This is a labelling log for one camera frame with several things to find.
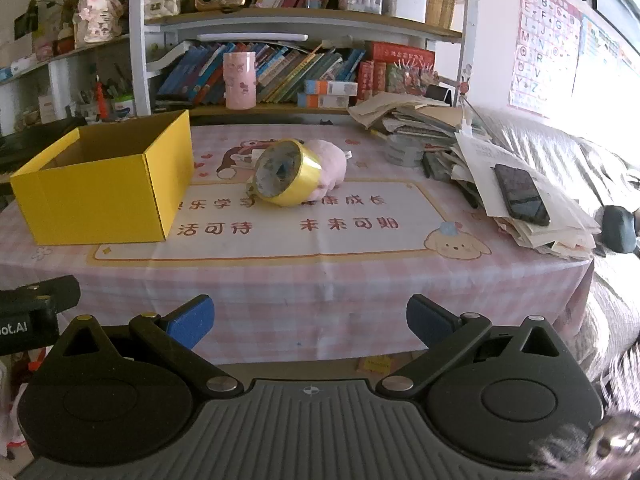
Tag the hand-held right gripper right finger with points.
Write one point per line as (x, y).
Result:
(425, 317)

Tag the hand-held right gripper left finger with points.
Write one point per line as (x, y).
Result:
(197, 317)

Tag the yellow cardboard box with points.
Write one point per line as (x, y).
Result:
(100, 205)

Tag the yellow tape roll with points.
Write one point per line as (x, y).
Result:
(306, 176)

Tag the pink plush toy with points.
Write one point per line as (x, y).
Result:
(331, 164)

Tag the pile of loose documents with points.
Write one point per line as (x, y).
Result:
(545, 232)

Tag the black smartphone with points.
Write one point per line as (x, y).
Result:
(522, 194)

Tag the grey tape rolls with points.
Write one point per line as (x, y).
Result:
(405, 152)

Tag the black piano keyboard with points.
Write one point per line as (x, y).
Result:
(40, 132)

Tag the grey fluffy sleeve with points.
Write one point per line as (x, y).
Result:
(570, 447)

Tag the grey striped sofa cover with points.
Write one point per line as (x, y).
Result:
(565, 155)

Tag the dark blue pouch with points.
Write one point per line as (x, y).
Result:
(620, 227)

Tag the white jar blue label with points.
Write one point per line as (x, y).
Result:
(124, 108)

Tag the black stand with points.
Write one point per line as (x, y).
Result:
(440, 95)

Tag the orange bottle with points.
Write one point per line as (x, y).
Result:
(102, 102)

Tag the orange blue white box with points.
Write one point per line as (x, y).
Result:
(325, 101)
(330, 87)

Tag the colourful candy bag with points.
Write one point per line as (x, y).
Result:
(417, 79)

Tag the pink printed cup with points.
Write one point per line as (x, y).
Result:
(240, 82)

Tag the red green book set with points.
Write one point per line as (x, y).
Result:
(375, 77)

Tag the white side shelf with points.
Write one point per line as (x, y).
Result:
(60, 53)

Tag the red thick book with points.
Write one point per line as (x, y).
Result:
(400, 53)

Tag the white light bar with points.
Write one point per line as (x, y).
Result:
(250, 37)

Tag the pink doll figurine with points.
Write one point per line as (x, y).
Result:
(100, 12)

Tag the white pen box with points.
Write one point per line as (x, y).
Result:
(405, 4)

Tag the alphabet wall poster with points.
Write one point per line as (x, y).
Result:
(542, 45)

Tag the colourful wall chart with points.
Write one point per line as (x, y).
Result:
(607, 65)

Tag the white frame wooden bookshelf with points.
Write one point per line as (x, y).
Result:
(310, 22)

